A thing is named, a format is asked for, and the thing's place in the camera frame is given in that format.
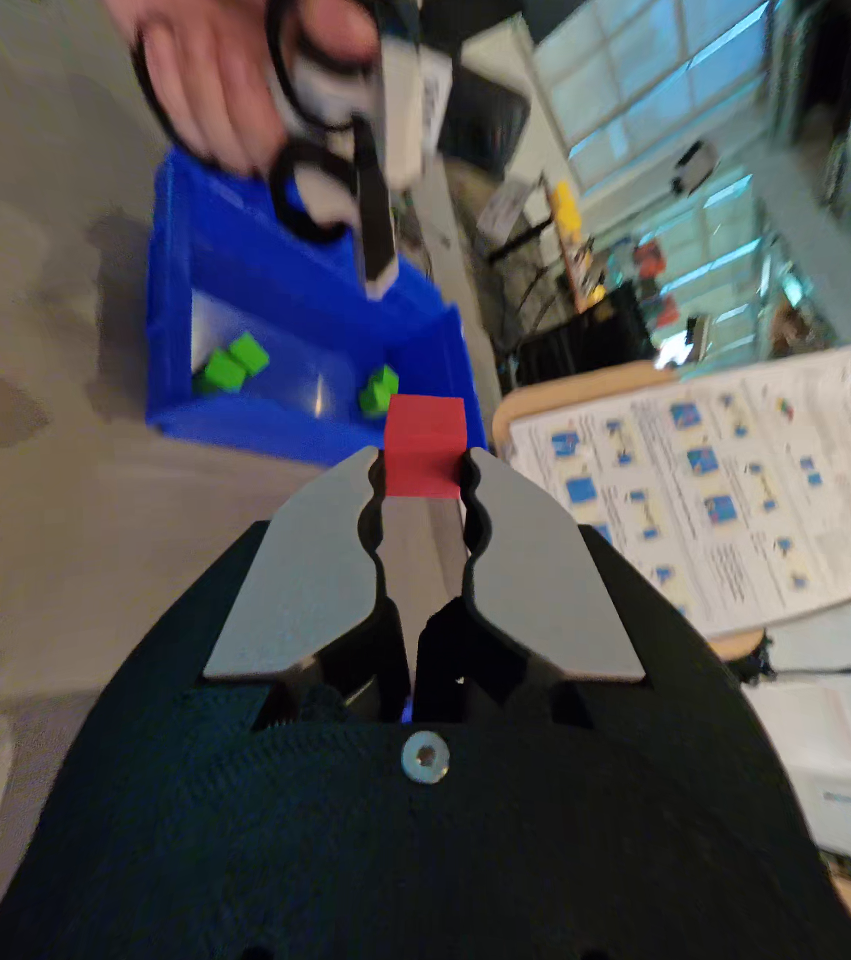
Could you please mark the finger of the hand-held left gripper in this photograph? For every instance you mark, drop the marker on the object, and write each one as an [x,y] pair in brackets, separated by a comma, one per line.
[403,112]
[377,225]

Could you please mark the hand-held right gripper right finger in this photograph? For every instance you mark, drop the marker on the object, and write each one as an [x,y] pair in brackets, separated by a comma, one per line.
[553,592]

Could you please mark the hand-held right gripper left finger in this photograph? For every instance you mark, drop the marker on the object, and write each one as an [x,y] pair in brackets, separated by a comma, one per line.
[298,592]

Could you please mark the blue plastic bin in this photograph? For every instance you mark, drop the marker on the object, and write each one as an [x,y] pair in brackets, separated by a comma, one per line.
[245,255]

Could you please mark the red wooden cube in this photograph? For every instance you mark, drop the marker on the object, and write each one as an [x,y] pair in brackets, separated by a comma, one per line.
[425,450]

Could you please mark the person's left hand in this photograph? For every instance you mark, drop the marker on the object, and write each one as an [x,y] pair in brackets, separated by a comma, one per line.
[208,75]

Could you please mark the laminated picture sheet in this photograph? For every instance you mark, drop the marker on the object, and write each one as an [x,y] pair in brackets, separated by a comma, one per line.
[504,206]

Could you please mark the yellow storage bin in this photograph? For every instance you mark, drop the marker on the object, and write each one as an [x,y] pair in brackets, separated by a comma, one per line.
[566,210]

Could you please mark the printed instruction sheet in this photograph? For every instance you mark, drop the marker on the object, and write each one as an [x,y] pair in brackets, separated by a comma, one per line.
[695,487]

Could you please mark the instruction sheet on wooden board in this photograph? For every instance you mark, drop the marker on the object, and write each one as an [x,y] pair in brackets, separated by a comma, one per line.
[545,397]

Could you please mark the red storage bins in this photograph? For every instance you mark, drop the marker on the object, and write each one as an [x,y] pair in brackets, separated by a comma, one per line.
[650,259]

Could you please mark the studio light panel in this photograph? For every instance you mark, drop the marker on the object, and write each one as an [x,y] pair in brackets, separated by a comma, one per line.
[695,166]

